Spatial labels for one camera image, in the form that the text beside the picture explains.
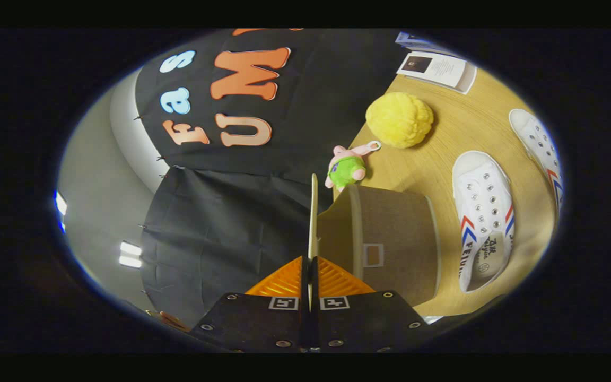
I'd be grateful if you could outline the pink and green plush toy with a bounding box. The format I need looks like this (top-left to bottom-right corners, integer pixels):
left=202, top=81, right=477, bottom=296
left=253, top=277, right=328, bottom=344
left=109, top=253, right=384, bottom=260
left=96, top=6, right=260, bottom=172
left=325, top=141, right=381, bottom=192

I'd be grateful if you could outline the white ceiling light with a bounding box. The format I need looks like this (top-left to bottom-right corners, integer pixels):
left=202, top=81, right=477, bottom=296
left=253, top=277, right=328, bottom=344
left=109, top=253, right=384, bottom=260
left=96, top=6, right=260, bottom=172
left=119, top=241, right=143, bottom=268
left=54, top=190, right=68, bottom=234

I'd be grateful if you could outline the yellow plush ball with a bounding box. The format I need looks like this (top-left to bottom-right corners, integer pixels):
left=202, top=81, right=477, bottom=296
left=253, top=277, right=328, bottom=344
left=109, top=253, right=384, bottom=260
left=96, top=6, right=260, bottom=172
left=365, top=92, right=434, bottom=149

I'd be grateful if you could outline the blue book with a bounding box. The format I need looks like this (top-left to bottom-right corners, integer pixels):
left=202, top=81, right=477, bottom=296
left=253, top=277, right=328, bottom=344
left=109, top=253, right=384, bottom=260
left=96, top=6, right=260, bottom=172
left=395, top=31, right=460, bottom=56

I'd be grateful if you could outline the white striped canvas shoe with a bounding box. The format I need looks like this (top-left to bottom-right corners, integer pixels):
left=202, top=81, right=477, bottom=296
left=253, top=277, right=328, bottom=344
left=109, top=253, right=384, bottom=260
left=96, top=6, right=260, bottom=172
left=509, top=109, right=565, bottom=215
left=452, top=151, right=515, bottom=293

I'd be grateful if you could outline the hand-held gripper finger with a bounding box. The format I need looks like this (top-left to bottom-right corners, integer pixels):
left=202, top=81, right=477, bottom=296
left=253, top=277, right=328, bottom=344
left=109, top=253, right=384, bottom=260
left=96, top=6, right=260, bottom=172
left=311, top=256, right=434, bottom=353
left=188, top=256, right=311, bottom=353

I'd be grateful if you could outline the beige fabric storage box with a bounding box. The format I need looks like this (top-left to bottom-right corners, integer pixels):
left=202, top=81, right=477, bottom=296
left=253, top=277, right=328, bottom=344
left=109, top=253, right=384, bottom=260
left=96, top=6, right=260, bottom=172
left=307, top=173, right=442, bottom=308

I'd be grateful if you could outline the white book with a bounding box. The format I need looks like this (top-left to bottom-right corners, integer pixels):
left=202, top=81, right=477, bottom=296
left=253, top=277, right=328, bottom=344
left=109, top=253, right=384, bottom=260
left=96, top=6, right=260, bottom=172
left=396, top=51, right=477, bottom=95

